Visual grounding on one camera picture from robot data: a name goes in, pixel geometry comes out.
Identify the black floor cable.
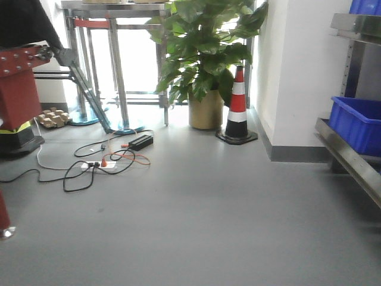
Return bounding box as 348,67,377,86
0,129,154,193

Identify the red white traffic cone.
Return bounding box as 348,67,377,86
216,66,258,145

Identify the steel shelf rack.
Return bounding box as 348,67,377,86
316,13,380,205

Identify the green potted plant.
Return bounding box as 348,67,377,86
147,0,269,105

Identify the orange cable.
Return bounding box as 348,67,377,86
102,128,151,168

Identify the blue bin on rack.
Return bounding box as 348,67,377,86
328,97,380,157

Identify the wooden blocks pile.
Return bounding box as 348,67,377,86
36,107,72,129

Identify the white power strip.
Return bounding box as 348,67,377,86
80,161,117,171

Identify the steel frame table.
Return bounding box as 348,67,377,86
59,1,169,135

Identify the red machine stand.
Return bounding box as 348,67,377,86
1,45,52,158

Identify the black power adapter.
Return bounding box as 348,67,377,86
128,135,154,151

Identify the gold plant pot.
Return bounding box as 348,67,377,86
189,90,223,130

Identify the white cable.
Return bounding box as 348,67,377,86
33,117,99,171

